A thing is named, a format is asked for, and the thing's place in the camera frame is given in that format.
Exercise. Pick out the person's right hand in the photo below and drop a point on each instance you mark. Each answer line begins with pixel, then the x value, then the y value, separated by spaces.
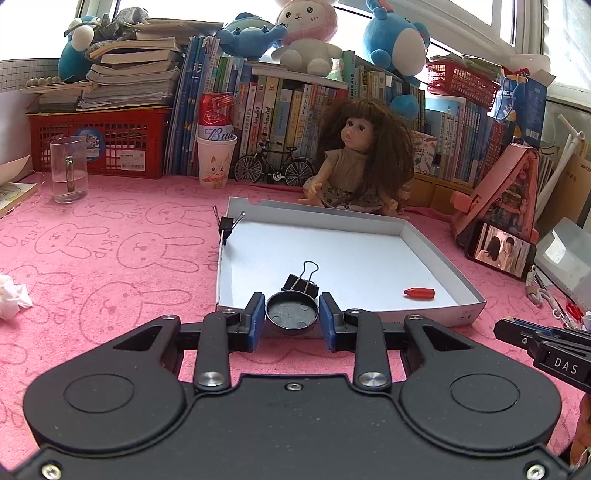
pixel 582 429

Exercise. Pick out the wooden drawer box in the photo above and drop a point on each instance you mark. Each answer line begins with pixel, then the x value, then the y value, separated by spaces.
pixel 438 191

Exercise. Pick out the small red plastic basket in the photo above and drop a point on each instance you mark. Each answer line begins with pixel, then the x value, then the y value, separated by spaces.
pixel 457 83

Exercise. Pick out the big blue plush toy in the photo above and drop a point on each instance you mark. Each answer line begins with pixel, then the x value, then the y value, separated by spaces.
pixel 392 41

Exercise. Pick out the white cat-print paper cup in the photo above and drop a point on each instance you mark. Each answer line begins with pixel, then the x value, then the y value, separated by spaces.
pixel 216 161

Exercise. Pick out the black binder clip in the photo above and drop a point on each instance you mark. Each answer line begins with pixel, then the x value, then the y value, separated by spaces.
pixel 226 226
pixel 300 282

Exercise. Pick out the pink rabbit-print towel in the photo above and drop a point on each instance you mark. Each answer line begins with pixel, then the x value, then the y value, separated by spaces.
pixel 115 258

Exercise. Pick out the smartphone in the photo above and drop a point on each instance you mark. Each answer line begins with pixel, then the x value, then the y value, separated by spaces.
pixel 501 251

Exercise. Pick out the blue whale plush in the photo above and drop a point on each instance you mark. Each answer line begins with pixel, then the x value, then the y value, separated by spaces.
pixel 249 39

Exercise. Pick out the grey plush toy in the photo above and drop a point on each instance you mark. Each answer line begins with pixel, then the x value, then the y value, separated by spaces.
pixel 122 21

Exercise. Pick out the clear glass mug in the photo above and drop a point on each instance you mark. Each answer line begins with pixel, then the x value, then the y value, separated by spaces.
pixel 69 175

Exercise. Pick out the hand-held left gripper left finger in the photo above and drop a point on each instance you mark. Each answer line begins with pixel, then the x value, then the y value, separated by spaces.
pixel 256 323

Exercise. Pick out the black round lid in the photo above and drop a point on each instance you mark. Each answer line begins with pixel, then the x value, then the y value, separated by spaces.
pixel 292 314

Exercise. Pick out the small red cap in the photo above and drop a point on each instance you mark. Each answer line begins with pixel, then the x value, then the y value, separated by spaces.
pixel 418 293

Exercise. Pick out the red plastic crate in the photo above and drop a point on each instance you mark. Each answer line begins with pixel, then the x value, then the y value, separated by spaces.
pixel 124 138

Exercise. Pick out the white tube frame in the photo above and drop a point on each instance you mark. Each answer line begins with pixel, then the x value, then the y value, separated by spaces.
pixel 565 152

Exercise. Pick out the crumpled white tissue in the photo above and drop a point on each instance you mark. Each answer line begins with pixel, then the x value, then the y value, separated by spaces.
pixel 11 297

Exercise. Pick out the brown-haired doll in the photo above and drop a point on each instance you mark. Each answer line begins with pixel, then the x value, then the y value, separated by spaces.
pixel 364 152

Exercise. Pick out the red scissors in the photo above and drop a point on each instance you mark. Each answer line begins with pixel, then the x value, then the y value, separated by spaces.
pixel 575 311

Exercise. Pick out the white and pink bunny plush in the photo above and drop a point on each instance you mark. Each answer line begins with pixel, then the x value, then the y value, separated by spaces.
pixel 307 41

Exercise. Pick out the blue and white plush toy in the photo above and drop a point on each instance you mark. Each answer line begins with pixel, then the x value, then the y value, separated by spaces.
pixel 76 50

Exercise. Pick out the pink phone stand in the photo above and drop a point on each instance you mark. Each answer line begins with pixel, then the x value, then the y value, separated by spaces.
pixel 503 189

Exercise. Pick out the red beer can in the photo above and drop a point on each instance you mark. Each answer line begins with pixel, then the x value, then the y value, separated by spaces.
pixel 214 113

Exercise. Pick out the row of upright books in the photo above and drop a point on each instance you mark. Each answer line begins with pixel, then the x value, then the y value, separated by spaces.
pixel 272 115

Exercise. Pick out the white shallow cardboard box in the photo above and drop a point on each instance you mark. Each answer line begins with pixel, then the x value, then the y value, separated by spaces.
pixel 351 258

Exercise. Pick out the black miniature bicycle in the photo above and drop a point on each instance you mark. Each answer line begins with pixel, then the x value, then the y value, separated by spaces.
pixel 295 170

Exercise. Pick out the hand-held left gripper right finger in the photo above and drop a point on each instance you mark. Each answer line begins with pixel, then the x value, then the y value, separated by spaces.
pixel 328 323

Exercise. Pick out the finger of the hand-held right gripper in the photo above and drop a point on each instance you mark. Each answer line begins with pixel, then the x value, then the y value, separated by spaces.
pixel 515 333

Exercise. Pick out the white pencil-print carton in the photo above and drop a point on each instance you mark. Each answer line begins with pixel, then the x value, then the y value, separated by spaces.
pixel 425 152

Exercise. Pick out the open book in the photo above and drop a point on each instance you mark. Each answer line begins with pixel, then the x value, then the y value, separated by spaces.
pixel 14 196

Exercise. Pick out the stack of lying books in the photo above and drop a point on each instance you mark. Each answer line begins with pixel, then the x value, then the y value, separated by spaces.
pixel 134 69

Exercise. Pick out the blue carton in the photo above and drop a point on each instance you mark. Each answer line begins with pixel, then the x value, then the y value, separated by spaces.
pixel 526 106

